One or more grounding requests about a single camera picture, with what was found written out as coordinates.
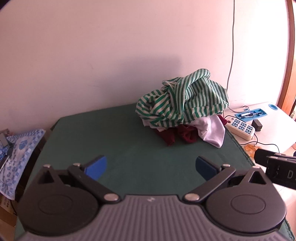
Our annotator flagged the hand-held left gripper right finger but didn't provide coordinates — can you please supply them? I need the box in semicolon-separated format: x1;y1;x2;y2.
183;156;274;204

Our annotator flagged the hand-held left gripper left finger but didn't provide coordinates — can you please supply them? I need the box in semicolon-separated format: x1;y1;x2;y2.
35;156;121;205

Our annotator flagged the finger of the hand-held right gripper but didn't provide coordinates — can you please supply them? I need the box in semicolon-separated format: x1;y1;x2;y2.
254;149;296;166

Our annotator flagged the green white striped shirt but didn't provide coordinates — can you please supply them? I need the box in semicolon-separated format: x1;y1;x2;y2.
136;69;229;128

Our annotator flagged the pile of orange rubber bands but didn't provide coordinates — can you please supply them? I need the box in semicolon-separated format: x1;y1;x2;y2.
245;143;258;158

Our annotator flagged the white desk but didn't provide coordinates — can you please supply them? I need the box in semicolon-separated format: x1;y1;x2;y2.
223;101;296;209

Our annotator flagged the black charger adapter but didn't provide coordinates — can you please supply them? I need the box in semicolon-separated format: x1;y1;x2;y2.
252;119;263;132

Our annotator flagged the white blue power strip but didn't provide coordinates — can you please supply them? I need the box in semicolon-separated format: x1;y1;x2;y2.
224;116;256;141

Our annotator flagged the white garment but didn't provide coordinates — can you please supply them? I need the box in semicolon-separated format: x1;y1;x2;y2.
142;115;226;149

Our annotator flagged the dark red garment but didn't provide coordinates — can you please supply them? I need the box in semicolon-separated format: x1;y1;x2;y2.
154;115;228;146

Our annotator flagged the blue pen tray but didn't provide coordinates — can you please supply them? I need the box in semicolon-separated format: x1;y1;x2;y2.
235;108;267;119

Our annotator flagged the green table cloth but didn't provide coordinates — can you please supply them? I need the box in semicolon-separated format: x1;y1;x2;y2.
14;103;295;241

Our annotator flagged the blue patterned cloth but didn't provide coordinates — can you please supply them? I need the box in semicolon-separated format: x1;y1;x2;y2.
0;129;46;200

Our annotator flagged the cardboard box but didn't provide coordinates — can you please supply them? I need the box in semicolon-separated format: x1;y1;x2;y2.
0;197;18;227

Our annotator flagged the black cable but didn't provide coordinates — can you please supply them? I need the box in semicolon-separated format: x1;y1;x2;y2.
253;136;281;153

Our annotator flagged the wooden balcony door frame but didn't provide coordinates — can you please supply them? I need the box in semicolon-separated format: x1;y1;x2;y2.
276;0;296;110

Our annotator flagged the grey wall cable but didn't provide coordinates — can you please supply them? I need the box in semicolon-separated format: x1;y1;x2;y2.
225;0;251;116

